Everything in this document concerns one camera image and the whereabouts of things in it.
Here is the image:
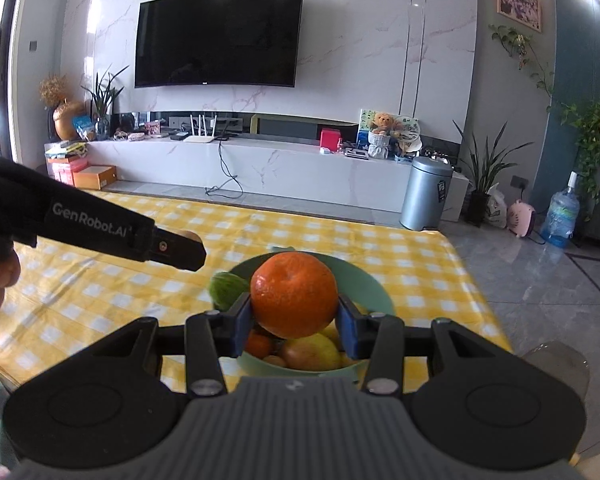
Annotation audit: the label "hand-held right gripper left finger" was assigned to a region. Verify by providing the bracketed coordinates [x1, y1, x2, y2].
[82, 294, 254, 397]

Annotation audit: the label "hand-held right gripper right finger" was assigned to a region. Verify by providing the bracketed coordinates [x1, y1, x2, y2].
[336, 292, 527, 396]

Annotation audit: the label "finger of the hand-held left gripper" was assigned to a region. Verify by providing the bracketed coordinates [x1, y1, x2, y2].
[146, 226, 207, 272]

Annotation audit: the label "orange tangerine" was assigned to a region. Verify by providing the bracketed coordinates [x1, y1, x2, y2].
[250, 252, 339, 339]
[243, 330, 275, 359]

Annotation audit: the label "green colander bowl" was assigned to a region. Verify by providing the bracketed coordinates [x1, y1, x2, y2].
[219, 246, 395, 387]

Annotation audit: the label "green cucumber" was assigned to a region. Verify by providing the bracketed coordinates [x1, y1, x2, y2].
[209, 271, 251, 311]

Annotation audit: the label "person's left hand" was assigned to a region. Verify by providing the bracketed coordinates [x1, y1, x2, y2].
[0, 245, 22, 347]

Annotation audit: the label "orange cardboard box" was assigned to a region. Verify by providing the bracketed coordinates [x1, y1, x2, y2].
[72, 165, 118, 190]

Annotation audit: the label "red cardboard box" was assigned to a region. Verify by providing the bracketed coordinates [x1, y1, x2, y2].
[50, 157, 88, 186]

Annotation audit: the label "yellow checked tablecloth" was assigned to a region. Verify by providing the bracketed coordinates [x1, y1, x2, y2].
[0, 190, 514, 397]

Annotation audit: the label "blue snack packet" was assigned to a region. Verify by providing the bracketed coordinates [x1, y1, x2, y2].
[72, 116, 97, 141]

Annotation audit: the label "gold round vase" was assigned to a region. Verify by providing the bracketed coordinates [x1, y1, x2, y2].
[52, 100, 87, 142]

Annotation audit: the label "green plant in glass vase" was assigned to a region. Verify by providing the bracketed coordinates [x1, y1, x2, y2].
[82, 65, 130, 140]

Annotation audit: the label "white wifi router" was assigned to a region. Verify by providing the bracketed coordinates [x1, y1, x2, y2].
[186, 114, 219, 144]

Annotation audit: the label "dried yellow flowers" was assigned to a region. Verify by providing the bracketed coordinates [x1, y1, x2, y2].
[39, 74, 69, 109]

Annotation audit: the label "white marble tv cabinet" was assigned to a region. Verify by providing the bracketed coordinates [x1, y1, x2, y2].
[45, 110, 471, 222]

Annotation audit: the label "silver pedal trash can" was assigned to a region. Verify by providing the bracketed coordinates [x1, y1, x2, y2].
[399, 156, 454, 232]

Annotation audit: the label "potted long-leaf plant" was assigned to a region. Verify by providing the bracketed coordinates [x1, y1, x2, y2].
[452, 121, 531, 226]

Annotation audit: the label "white woven basket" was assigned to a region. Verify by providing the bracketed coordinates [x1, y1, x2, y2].
[367, 132, 392, 160]

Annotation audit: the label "white plastic bag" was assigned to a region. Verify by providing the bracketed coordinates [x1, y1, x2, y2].
[485, 182, 509, 230]

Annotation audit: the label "green picture card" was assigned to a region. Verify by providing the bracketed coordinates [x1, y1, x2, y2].
[358, 108, 381, 147]

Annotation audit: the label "round paper fan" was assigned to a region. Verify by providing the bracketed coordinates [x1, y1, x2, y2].
[392, 120, 421, 146]

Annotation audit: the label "pink fan heater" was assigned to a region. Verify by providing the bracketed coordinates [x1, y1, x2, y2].
[506, 199, 535, 238]

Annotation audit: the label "clear acrylic chair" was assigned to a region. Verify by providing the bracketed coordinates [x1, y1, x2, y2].
[521, 340, 591, 402]

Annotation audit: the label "blue water jug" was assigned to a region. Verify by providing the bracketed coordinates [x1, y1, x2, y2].
[540, 171, 580, 249]

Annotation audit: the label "green ivy plant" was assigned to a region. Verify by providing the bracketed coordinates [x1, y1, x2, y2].
[560, 97, 600, 221]

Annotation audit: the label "hanging vine plant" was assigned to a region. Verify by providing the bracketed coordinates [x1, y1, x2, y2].
[489, 24, 556, 112]

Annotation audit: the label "black power cable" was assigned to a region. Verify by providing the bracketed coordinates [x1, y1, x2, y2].
[205, 140, 244, 197]

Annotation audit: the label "black wall television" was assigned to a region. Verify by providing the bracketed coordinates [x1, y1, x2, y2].
[134, 0, 305, 89]

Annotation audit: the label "framed wall picture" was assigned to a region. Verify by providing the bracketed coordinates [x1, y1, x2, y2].
[496, 0, 543, 34]

